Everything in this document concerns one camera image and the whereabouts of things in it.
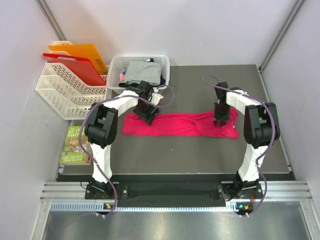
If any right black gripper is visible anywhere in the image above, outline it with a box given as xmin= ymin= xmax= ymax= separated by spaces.
xmin=213 ymin=103 xmax=232 ymax=127

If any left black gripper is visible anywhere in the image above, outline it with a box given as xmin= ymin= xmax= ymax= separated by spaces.
xmin=132 ymin=98 xmax=160 ymax=126

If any pink t shirt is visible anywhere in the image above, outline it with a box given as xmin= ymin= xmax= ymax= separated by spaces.
xmin=122 ymin=108 xmax=240 ymax=139

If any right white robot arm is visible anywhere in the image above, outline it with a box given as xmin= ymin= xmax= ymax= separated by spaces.
xmin=213 ymin=82 xmax=280 ymax=198

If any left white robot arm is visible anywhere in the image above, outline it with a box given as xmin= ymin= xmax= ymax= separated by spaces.
xmin=84 ymin=81 xmax=163 ymax=199

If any black t shirt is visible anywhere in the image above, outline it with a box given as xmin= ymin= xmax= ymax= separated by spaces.
xmin=118 ymin=57 xmax=167 ymax=89

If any white laundry basket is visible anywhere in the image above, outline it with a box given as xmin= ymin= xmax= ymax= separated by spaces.
xmin=106 ymin=54 xmax=171 ymax=95

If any red folder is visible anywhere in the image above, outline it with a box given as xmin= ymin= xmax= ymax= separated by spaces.
xmin=42 ymin=53 xmax=106 ymax=87

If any white file organizer rack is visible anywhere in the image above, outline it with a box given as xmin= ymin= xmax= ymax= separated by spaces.
xmin=35 ymin=41 xmax=107 ymax=120

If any orange folder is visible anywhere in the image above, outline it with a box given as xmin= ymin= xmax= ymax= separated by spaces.
xmin=48 ymin=43 xmax=108 ymax=75

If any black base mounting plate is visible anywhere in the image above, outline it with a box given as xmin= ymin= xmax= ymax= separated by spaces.
xmin=84 ymin=173 xmax=263 ymax=208

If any green treehouse book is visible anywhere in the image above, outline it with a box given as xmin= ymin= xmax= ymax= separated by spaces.
xmin=59 ymin=126 xmax=91 ymax=166

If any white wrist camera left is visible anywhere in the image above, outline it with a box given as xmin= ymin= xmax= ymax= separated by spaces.
xmin=150 ymin=87 xmax=164 ymax=105

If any aluminium frame rail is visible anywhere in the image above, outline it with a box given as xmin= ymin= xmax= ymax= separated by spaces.
xmin=40 ymin=180 xmax=313 ymax=213

